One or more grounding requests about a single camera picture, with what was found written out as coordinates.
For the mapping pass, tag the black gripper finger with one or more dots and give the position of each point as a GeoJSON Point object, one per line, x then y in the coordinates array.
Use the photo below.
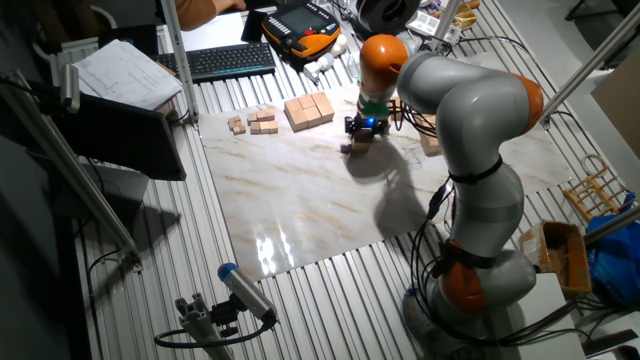
{"type": "Point", "coordinates": [385, 126]}
{"type": "Point", "coordinates": [350, 127]}

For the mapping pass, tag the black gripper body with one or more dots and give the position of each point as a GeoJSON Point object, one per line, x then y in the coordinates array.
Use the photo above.
{"type": "Point", "coordinates": [369, 125]}

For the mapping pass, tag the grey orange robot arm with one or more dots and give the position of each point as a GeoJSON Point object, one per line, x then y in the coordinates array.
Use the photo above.
{"type": "Point", "coordinates": [475, 105]}

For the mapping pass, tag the white paper stack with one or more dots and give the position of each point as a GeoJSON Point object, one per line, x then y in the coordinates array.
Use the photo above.
{"type": "Point", "coordinates": [125, 75]}

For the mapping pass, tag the bare person hand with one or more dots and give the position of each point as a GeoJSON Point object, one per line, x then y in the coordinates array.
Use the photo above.
{"type": "Point", "coordinates": [230, 5]}

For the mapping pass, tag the medium wooden cube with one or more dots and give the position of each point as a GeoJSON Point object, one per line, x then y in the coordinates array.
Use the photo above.
{"type": "Point", "coordinates": [299, 120]}
{"type": "Point", "coordinates": [313, 116]}
{"type": "Point", "coordinates": [306, 101]}
{"type": "Point", "coordinates": [326, 112]}
{"type": "Point", "coordinates": [319, 98]}
{"type": "Point", "coordinates": [292, 105]}

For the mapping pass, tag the clear plastic box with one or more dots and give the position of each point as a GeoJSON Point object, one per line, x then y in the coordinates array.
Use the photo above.
{"type": "Point", "coordinates": [353, 64]}

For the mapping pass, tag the white power adapter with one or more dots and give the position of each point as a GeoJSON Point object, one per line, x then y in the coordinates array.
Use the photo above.
{"type": "Point", "coordinates": [317, 70]}

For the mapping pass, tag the small wooden cube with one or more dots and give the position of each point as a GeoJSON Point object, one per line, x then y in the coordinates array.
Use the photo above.
{"type": "Point", "coordinates": [270, 114]}
{"type": "Point", "coordinates": [273, 126]}
{"type": "Point", "coordinates": [261, 115]}
{"type": "Point", "coordinates": [264, 127]}
{"type": "Point", "coordinates": [255, 128]}
{"type": "Point", "coordinates": [252, 118]}

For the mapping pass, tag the white egg shaped object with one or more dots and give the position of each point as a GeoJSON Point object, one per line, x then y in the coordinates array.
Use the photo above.
{"type": "Point", "coordinates": [340, 46]}

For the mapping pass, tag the white marble pattern mat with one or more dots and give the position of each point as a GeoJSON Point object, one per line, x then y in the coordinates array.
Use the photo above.
{"type": "Point", "coordinates": [310, 200]}

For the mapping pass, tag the black orange teach pendant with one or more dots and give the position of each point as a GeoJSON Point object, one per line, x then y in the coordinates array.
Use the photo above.
{"type": "Point", "coordinates": [300, 30]}

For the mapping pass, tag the black round spool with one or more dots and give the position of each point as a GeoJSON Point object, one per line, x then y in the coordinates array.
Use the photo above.
{"type": "Point", "coordinates": [387, 15]}

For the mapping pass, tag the white control box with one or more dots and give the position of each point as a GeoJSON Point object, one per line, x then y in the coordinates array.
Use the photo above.
{"type": "Point", "coordinates": [425, 22]}

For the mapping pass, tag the gold foil bag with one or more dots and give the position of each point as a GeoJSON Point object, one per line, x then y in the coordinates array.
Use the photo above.
{"type": "Point", "coordinates": [465, 16]}

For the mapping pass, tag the black smartphone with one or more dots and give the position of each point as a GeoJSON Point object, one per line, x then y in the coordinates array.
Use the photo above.
{"type": "Point", "coordinates": [253, 26]}

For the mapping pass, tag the black computer keyboard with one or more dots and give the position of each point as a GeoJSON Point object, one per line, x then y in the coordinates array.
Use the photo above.
{"type": "Point", "coordinates": [225, 61]}

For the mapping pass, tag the brown cardboard box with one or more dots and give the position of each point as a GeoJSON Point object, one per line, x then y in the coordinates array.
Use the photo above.
{"type": "Point", "coordinates": [565, 250]}

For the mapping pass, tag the wooden rack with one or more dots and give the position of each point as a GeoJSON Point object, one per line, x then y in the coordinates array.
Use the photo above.
{"type": "Point", "coordinates": [595, 192]}

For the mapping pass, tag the black monitor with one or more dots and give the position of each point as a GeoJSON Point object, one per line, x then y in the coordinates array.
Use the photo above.
{"type": "Point", "coordinates": [120, 137]}

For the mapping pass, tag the black box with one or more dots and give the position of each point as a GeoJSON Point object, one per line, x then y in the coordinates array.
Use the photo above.
{"type": "Point", "coordinates": [130, 39]}

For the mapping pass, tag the brown cardboard board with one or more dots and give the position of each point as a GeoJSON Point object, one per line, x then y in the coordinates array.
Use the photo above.
{"type": "Point", "coordinates": [622, 110]}

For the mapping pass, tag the blue bag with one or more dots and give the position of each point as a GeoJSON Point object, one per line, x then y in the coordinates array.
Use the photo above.
{"type": "Point", "coordinates": [617, 265]}

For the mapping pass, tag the green gripper mount plate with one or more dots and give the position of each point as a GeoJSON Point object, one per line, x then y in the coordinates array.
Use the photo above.
{"type": "Point", "coordinates": [374, 109]}

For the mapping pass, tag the aluminium profile post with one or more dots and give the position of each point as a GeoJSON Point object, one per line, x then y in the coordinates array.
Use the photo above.
{"type": "Point", "coordinates": [605, 47]}
{"type": "Point", "coordinates": [446, 17]}
{"type": "Point", "coordinates": [612, 225]}
{"type": "Point", "coordinates": [176, 55]}
{"type": "Point", "coordinates": [75, 175]}

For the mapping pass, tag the silver camera with blue end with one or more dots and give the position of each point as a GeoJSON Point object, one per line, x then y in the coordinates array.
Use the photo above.
{"type": "Point", "coordinates": [245, 292]}

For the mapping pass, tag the black camera bracket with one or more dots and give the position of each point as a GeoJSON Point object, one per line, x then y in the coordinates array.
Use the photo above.
{"type": "Point", "coordinates": [225, 315]}

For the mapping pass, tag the short aluminium profile mount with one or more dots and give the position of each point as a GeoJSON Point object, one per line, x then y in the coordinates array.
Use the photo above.
{"type": "Point", "coordinates": [200, 330]}

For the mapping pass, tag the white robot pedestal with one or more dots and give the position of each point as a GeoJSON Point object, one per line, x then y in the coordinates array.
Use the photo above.
{"type": "Point", "coordinates": [550, 325]}

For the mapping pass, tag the silver depth camera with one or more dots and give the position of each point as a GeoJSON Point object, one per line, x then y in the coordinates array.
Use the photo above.
{"type": "Point", "coordinates": [70, 87]}

